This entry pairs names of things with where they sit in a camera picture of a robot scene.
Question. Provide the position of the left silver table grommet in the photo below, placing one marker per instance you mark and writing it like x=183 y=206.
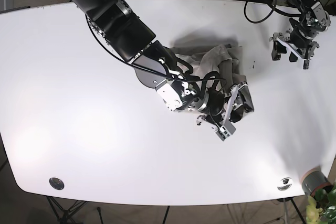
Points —
x=56 y=183

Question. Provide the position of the silver table grommet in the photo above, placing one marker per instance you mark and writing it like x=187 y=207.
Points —
x=284 y=184
x=56 y=183

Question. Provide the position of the green potted plant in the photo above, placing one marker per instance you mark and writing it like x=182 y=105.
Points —
x=321 y=207

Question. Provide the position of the right silver table grommet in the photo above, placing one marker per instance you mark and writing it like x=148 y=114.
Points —
x=284 y=184

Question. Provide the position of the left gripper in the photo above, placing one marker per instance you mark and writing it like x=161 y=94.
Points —
x=305 y=28

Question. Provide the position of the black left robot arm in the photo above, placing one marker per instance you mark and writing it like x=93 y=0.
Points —
x=303 y=6

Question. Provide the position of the beige T-shirt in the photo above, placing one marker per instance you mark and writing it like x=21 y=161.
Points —
x=199 y=61

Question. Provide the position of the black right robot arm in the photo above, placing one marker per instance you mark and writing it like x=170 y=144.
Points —
x=133 y=42

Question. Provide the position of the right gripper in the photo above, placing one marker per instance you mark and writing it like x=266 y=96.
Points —
x=182 y=91

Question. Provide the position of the grey plant pot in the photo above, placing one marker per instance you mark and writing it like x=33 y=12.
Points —
x=313 y=180

